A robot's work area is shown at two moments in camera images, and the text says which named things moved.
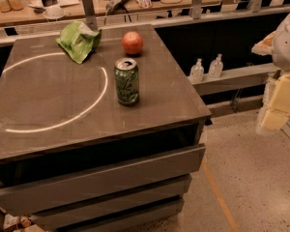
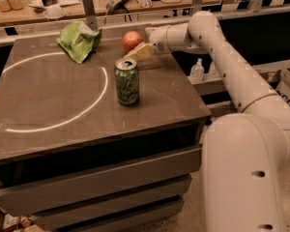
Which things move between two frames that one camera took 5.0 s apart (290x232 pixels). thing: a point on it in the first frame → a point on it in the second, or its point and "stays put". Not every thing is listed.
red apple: [132, 43] stays put
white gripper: [287, 45] → [159, 40]
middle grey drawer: [119, 202] stays put
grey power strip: [117, 6] stays put
